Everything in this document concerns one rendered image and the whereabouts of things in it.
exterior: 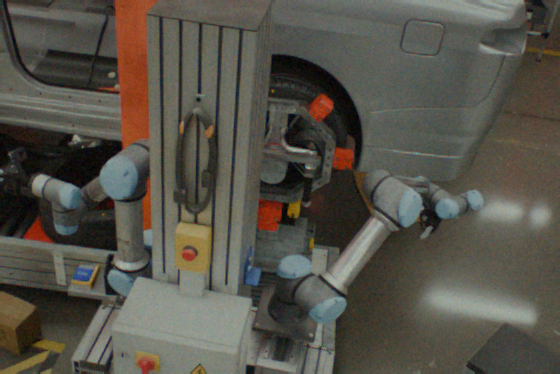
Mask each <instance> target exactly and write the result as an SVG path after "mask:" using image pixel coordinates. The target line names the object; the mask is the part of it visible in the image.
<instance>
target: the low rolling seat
mask: <svg viewBox="0 0 560 374"><path fill-rule="evenodd" d="M461 374H560V355H558V354H557V353H555V352H554V351H552V350H551V349H548V348H547V347H545V345H543V344H541V343H540V342H538V341H536V340H534V339H533V338H532V337H530V336H527V335H526V334H525V333H523V332H522V331H520V330H519V329H516V328H515V327H513V325H511V324H509V323H506V322H505V323H502V324H501V325H500V327H499V328H498V329H497V330H496V331H495V332H494V333H493V335H492V336H490V337H489V338H488V339H487V341H486V342H485V343H483V344H482V345H481V347H480V349H478V350H477V351H476V352H475V353H474V355H473V356H471V357H470V358H469V359H468V360H467V363H466V365H465V366H464V367H463V369H462V372H461Z"/></svg>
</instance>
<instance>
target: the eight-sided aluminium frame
mask: <svg viewBox="0 0 560 374"><path fill-rule="evenodd" d="M284 107H285V108H284ZM267 110H269V111H271V110H273V111H276V112H282V113H283V112H287V113H289V114H301V115H302V116H303V118H304V120H306V121H307V122H308V123H309V124H310V127H312V128H313V129H314V130H315V131H316V132H317V133H318V135H319V136H320V137H321V138H322V139H323V140H324V141H325V143H326V147H325V153H324V164H323V170H322V171H321V172H320V173H317V174H316V177H315V178H313V183H312V189H311V192H313V191H315V190H317V188H319V187H321V186H324V185H325V184H326V183H328V182H330V173H331V167H332V161H333V156H334V151H335V147H336V137H337V135H336V134H335V133H334V132H333V130H331V129H330V127H328V125H327V124H326V123H325V122H324V121H323V120H321V121H320V122H318V121H317V120H316V119H315V118H314V117H312V116H311V115H310V114H309V113H310V104H308V102H307V101H301V100H292V99H285V98H278V97H271V96H268V101H267ZM303 192H304V182H303V183H302V184H300V185H298V186H296V187H294V188H293V189H284V188H277V187H271V186H260V189H259V199H265V200H272V201H278V202H285V203H287V204H288V203H291V204H293V203H295V202H297V200H299V199H302V198H303Z"/></svg>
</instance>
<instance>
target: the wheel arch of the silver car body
mask: <svg viewBox="0 0 560 374"><path fill-rule="evenodd" d="M275 55H280V56H279V61H281V62H283V61H285V62H286V63H287V62H291V63H293V64H294V63H296V64H298V65H302V66H304V67H305V68H310V69H311V70H314V71H316V72H317V74H321V75H322V77H324V78H325V79H326V80H327V81H330V84H332V85H333V87H334V88H335V89H337V92H338V94H340V96H341V98H342V100H343V104H344V106H345V109H346V113H347V120H348V126H347V134H349V135H350V136H351V137H353V138H354V140H355V172H356V173H357V171H358V169H359V166H360V165H361V162H362V159H363V149H364V130H363V120H362V117H361V114H360V111H359V109H358V107H357V105H356V101H355V100H354V98H353V96H352V95H351V94H350V91H349V90H348V88H346V87H345V86H344V84H343V82H342V81H340V80H339V79H338V78H337V76H336V75H334V74H332V73H331V72H330V70H328V69H327V68H324V67H323V66H322V65H320V64H318V63H317V62H315V61H311V60H310V59H307V58H304V57H302V56H299V55H291V54H286V53H272V54H271V61H275Z"/></svg>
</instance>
